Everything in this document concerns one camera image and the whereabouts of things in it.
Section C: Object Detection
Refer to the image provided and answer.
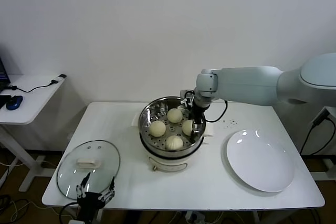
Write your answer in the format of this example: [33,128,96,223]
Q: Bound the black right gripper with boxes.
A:
[190,104,207,142]

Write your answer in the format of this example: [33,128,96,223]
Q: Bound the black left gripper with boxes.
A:
[76,172,116,224]

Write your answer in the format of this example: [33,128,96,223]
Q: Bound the white steamed baozi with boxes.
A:
[181,120,195,135]
[167,108,184,124]
[165,135,184,151]
[149,121,166,137]

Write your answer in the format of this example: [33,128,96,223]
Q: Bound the glass pot lid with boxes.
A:
[56,140,121,200]

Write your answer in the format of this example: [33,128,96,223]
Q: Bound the steel steamer pot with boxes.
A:
[130,112,215,174]

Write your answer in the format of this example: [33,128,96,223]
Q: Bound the stainless steel steamer basket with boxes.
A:
[138,97,207,156]

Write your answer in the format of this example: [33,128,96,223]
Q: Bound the scattered dark crumbs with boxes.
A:
[218,119,238,130]

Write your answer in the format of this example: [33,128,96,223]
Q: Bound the large white plate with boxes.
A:
[226,129,295,193]

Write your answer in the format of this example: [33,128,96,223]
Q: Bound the white side table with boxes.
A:
[0,74,67,193]

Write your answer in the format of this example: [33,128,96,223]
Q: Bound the blue computer mouse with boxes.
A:
[5,95,23,111]

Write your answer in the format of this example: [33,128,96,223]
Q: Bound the flat black device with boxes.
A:
[0,94,13,110]

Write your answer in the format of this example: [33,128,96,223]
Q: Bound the dark laptop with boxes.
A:
[0,44,11,93]

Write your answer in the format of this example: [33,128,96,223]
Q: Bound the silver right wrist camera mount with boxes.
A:
[180,89,196,108]

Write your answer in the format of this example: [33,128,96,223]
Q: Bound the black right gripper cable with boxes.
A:
[204,100,228,124]

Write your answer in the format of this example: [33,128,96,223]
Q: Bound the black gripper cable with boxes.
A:
[58,201,79,224]
[204,100,228,124]

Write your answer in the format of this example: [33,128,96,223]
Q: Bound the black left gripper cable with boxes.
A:
[58,201,79,224]

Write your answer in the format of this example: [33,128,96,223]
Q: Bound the black adapter cable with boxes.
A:
[2,74,67,94]

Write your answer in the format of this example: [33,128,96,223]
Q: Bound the black power brick with cable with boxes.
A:
[299,108,336,156]

